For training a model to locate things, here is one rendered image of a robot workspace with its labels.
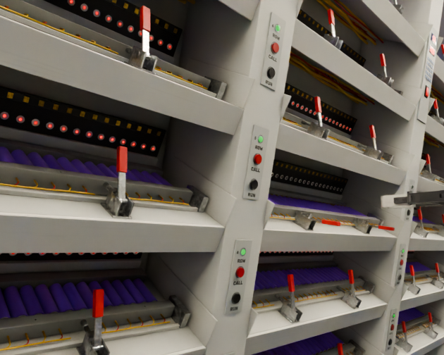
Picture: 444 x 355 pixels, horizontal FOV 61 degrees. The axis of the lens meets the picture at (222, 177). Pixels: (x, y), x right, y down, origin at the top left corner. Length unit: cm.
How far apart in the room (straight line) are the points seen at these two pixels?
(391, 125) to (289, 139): 59
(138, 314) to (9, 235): 26
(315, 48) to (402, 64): 55
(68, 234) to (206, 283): 26
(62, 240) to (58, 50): 21
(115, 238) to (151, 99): 19
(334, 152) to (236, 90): 31
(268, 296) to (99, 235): 46
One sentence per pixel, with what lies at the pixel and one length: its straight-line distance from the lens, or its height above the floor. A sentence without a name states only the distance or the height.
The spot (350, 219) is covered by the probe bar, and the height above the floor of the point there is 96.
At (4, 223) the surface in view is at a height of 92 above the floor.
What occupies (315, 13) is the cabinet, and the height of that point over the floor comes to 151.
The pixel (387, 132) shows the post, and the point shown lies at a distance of 126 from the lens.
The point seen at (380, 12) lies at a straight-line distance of 107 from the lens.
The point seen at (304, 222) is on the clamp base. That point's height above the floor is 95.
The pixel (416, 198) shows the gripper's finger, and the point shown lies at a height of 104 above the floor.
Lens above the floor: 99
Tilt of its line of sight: 2 degrees up
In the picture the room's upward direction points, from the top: 9 degrees clockwise
